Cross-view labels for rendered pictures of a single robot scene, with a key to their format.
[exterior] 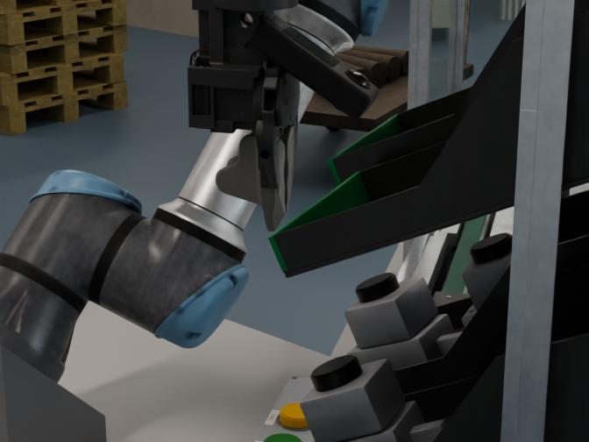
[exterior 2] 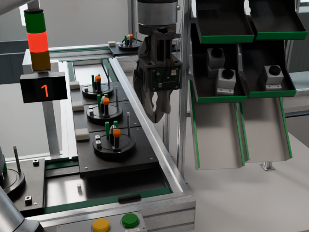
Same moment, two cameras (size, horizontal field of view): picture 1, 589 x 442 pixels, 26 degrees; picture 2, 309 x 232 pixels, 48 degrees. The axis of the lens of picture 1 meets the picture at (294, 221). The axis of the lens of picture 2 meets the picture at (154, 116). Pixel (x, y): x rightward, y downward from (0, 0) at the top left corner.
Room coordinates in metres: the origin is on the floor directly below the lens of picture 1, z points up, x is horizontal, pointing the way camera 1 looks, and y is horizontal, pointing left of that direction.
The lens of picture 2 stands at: (1.39, 0.62, 1.57)
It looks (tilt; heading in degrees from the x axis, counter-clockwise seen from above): 26 degrees down; 242
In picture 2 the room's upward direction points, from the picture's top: straight up
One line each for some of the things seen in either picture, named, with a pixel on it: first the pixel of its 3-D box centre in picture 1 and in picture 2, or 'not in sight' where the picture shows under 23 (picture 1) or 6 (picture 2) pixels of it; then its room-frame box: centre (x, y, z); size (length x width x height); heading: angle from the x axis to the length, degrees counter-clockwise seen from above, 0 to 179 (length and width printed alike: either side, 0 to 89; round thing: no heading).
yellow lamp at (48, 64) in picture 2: not in sight; (40, 59); (1.23, -0.35, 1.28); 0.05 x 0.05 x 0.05
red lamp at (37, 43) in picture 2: not in sight; (37, 41); (1.23, -0.35, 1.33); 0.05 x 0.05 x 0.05
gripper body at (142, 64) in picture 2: (247, 60); (158, 57); (1.08, 0.04, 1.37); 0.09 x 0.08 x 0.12; 77
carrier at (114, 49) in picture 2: not in sight; (128, 41); (0.49, -1.43, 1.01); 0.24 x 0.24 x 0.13; 77
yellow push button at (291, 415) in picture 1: (298, 418); (101, 226); (1.21, 0.00, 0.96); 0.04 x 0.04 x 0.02
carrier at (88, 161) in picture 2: not in sight; (113, 135); (1.04, -0.32, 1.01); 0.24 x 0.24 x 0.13; 77
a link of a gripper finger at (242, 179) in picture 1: (248, 183); (164, 105); (1.06, 0.04, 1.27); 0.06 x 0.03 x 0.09; 77
